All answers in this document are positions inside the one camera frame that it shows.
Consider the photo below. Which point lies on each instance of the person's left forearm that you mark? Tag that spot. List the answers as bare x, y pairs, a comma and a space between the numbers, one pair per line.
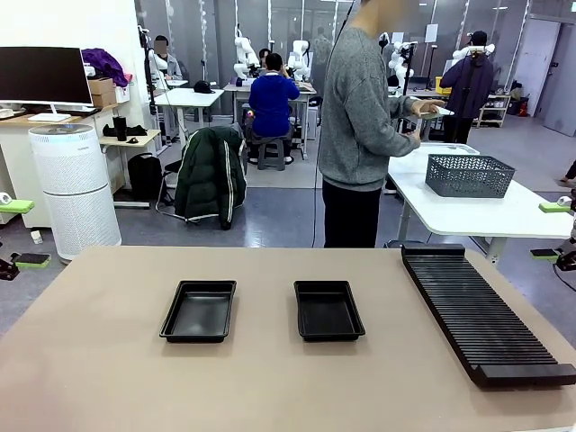
402, 107

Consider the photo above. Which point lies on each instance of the grey plastic stool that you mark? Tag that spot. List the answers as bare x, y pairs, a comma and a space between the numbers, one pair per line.
272, 155

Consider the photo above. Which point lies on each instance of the small white floor object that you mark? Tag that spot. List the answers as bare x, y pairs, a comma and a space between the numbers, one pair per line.
37, 237

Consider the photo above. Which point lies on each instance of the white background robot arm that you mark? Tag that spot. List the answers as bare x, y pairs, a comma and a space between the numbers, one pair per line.
245, 49
398, 58
299, 49

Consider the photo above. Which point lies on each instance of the black computer monitor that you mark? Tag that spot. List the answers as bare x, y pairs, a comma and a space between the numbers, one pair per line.
45, 74

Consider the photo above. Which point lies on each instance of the person in camouflage jacket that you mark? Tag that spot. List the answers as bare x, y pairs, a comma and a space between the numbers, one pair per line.
321, 54

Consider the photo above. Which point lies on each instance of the small wooden side table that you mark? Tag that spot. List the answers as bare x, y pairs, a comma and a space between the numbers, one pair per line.
150, 136

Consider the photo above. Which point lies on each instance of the black rectangular ESD tray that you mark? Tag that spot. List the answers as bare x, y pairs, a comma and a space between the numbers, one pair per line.
328, 312
198, 310

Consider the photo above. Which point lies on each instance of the white office desk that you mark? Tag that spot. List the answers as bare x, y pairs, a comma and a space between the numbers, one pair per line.
184, 96

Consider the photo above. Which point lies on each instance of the white paper sign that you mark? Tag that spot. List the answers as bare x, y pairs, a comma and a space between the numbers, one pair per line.
431, 32

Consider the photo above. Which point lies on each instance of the person in blue jacket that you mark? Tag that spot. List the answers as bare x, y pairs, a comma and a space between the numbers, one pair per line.
272, 99

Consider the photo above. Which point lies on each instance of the person in dark jacket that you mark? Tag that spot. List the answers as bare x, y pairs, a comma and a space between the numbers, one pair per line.
470, 85

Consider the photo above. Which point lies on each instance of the grey plastic basket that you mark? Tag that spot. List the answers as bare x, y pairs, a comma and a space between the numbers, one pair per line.
468, 180

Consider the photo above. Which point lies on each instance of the white cylindrical air purifier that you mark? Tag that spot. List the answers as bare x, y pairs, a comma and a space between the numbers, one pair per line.
74, 189

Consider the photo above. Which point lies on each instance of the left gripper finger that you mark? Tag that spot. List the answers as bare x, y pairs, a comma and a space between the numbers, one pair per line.
31, 261
18, 206

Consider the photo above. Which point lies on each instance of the black tumbler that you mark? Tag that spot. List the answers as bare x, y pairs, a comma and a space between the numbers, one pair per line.
120, 130

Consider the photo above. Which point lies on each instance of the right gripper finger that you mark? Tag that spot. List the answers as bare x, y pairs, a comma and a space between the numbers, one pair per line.
551, 207
544, 253

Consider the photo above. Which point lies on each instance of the yellow box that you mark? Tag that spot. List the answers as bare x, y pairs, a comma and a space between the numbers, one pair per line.
443, 85

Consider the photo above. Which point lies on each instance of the white rounded table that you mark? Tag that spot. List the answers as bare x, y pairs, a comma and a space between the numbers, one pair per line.
495, 211

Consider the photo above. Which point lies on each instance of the person in grey hoodie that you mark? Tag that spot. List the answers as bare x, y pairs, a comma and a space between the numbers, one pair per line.
170, 65

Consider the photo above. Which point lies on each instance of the purple cloth bundle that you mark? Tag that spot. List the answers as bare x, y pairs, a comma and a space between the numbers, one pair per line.
103, 63

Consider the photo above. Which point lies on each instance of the person in grey sweater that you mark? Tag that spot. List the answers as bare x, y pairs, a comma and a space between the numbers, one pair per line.
355, 112

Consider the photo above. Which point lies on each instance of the person's right hand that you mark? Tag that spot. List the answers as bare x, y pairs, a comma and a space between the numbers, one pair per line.
411, 134

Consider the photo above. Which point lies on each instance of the black metal chair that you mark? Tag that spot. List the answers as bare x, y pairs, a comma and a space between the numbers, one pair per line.
170, 168

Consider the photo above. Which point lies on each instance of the black cloth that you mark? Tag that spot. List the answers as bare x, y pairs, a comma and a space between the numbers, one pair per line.
137, 131

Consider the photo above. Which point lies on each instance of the small cardboard box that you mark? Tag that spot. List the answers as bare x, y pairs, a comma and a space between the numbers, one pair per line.
101, 85
104, 99

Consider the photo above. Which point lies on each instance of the black backpack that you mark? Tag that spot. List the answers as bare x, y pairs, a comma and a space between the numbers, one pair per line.
145, 177

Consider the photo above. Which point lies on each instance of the person's left hand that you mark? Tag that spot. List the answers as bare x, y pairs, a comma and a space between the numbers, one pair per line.
427, 108

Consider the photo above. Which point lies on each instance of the seated person's leg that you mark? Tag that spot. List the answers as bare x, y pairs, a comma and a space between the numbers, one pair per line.
570, 173

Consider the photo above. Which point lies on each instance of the dark green puffer jacket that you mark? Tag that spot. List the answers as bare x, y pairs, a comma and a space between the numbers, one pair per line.
202, 180

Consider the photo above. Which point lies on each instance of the black slotted board rack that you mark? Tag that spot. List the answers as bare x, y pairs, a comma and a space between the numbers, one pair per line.
472, 315

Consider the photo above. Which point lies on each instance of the wood-top white desk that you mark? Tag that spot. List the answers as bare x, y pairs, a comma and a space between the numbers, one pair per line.
18, 144

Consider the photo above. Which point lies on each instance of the low storage shelf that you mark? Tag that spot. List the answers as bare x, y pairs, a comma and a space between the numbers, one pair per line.
495, 103

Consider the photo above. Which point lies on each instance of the person's right forearm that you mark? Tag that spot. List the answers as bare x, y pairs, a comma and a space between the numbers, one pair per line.
396, 148

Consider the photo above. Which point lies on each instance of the black cap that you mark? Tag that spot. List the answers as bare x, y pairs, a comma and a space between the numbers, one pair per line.
203, 87

